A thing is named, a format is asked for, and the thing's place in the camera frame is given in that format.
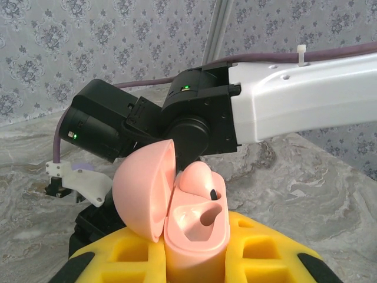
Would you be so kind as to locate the white zip tie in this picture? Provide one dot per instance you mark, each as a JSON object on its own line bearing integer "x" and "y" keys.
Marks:
{"x": 301, "y": 54}

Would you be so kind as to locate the pink earbud charging case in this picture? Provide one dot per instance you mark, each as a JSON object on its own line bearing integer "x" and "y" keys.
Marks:
{"x": 194, "y": 236}

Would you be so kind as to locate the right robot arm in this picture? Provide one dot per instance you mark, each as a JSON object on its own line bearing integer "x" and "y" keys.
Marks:
{"x": 294, "y": 94}

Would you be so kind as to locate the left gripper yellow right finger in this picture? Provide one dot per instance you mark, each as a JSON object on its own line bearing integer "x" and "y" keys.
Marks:
{"x": 265, "y": 259}

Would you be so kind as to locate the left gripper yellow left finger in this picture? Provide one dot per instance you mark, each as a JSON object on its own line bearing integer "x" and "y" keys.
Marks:
{"x": 123, "y": 259}

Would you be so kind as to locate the right aluminium corner post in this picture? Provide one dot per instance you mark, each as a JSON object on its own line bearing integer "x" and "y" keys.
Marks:
{"x": 218, "y": 29}

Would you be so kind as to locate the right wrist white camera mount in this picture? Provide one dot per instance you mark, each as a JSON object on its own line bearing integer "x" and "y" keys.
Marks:
{"x": 85, "y": 182}

